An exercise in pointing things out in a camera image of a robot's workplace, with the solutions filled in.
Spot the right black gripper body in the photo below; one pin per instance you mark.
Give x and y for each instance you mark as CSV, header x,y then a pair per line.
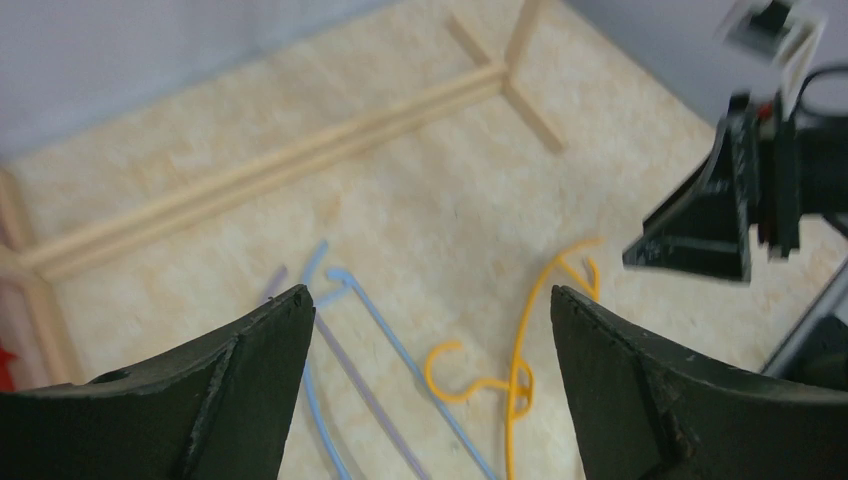
x,y
801,170

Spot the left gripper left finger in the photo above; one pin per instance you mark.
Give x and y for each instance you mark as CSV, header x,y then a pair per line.
x,y
217,407

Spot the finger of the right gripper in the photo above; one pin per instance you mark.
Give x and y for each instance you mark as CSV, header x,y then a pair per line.
x,y
702,228

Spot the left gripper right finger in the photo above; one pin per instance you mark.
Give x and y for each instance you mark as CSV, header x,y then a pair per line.
x,y
646,407

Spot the blue hanger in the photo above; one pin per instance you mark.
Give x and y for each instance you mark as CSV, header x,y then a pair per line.
x,y
348,282

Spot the purple hanger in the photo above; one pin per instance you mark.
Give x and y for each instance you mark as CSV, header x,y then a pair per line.
x,y
369,398

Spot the red plastic tray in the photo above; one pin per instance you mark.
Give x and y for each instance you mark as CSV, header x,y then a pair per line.
x,y
7,383

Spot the wooden hanger rack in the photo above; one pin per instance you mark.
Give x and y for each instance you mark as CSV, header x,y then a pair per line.
x,y
32,268

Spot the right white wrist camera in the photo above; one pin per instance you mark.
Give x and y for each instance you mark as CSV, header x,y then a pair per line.
x,y
784,34

